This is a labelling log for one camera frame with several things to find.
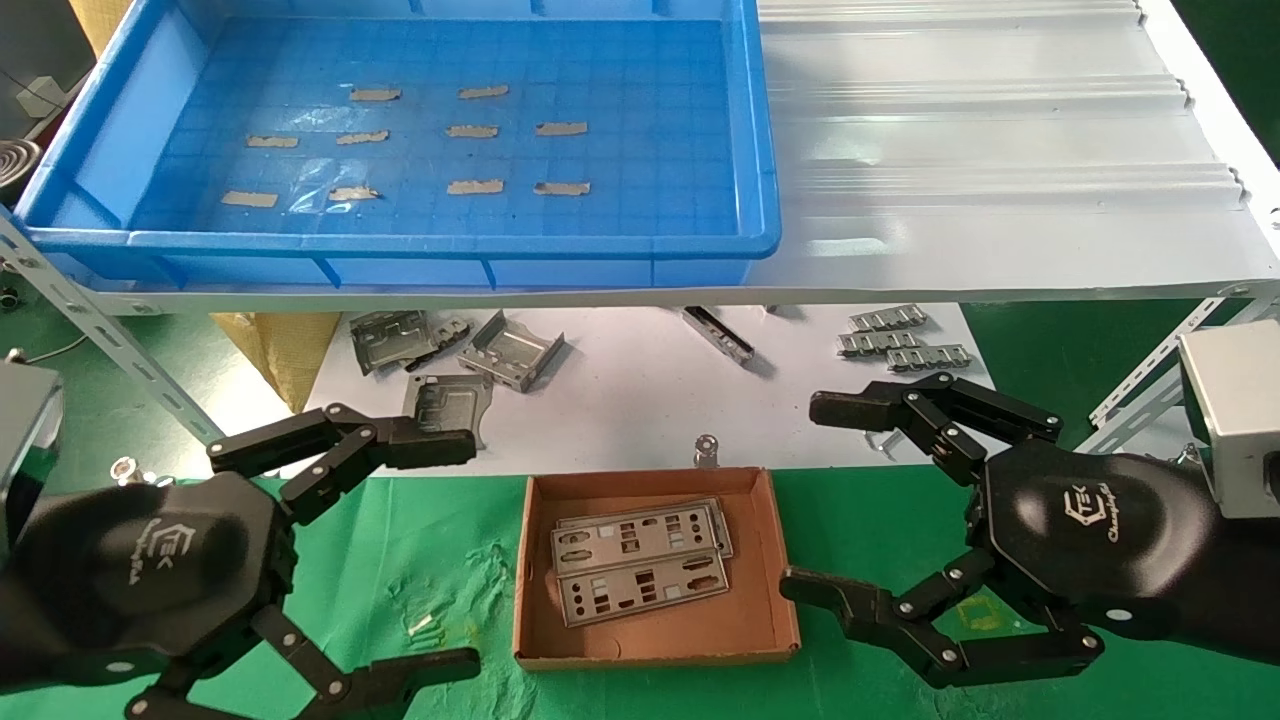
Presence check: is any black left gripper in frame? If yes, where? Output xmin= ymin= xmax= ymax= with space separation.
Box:
xmin=0 ymin=470 xmax=483 ymax=720

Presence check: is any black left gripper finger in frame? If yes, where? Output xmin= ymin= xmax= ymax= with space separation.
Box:
xmin=208 ymin=403 xmax=478 ymax=526

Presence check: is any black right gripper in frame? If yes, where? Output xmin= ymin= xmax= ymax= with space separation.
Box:
xmin=779 ymin=373 xmax=1280 ymax=689

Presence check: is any silver metal IO shield plate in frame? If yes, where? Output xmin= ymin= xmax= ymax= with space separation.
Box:
xmin=556 ymin=500 xmax=726 ymax=561
xmin=620 ymin=497 xmax=734 ymax=559
xmin=556 ymin=552 xmax=729 ymax=628
xmin=550 ymin=505 xmax=723 ymax=579

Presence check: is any shallow brown cardboard box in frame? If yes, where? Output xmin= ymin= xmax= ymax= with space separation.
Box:
xmin=512 ymin=466 xmax=801 ymax=671

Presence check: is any blue plastic tray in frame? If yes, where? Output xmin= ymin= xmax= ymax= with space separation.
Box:
xmin=14 ymin=0 xmax=783 ymax=293

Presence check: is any stamped grey metal plate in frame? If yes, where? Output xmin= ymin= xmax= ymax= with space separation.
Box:
xmin=400 ymin=374 xmax=495 ymax=453

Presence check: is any green cloth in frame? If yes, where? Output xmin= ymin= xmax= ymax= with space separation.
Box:
xmin=0 ymin=465 xmax=1280 ymax=720

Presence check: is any yellow woven bag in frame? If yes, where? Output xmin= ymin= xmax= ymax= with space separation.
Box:
xmin=210 ymin=312 xmax=343 ymax=416
xmin=70 ymin=0 xmax=136 ymax=56

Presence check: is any white paper sheet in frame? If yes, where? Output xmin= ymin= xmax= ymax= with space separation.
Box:
xmin=280 ymin=303 xmax=996 ymax=479

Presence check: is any perforated white angle steel bar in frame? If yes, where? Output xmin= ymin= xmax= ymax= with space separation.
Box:
xmin=1085 ymin=285 xmax=1280 ymax=456

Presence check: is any perforated grey angle steel bar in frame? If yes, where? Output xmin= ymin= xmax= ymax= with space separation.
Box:
xmin=0 ymin=215 xmax=229 ymax=449

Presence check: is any white corrugated shelf panel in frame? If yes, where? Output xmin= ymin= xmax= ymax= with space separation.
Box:
xmin=80 ymin=0 xmax=1280 ymax=316

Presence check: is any flat grey metal bracket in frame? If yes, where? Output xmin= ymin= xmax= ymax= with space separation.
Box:
xmin=349 ymin=310 xmax=441 ymax=377

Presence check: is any U-shaped grey metal bracket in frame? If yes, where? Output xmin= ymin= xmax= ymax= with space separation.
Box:
xmin=457 ymin=309 xmax=567 ymax=393

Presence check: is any serrated metal bracket strip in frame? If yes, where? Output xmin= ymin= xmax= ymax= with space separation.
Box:
xmin=887 ymin=344 xmax=974 ymax=374
xmin=837 ymin=331 xmax=923 ymax=359
xmin=849 ymin=304 xmax=928 ymax=332

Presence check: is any narrow grey metal bracket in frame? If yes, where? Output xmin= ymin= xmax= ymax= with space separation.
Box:
xmin=682 ymin=306 xmax=755 ymax=365

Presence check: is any thin grey cable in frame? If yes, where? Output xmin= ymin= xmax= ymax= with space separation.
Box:
xmin=0 ymin=335 xmax=89 ymax=371

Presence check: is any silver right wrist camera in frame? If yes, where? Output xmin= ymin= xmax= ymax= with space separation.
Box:
xmin=1178 ymin=320 xmax=1280 ymax=521

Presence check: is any silver wire coil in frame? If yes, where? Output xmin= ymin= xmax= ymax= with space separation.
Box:
xmin=0 ymin=138 xmax=43 ymax=193

